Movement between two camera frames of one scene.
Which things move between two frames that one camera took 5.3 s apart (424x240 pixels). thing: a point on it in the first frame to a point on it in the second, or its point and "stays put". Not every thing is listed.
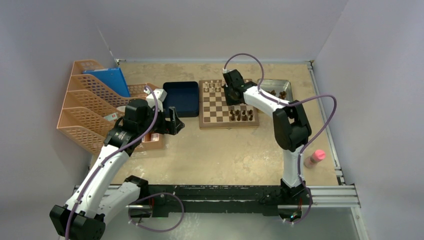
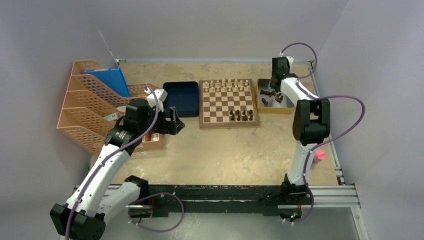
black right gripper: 229,102 to 271,83
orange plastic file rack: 90,111 stays put
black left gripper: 169,127 stays put
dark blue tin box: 184,96 stays put
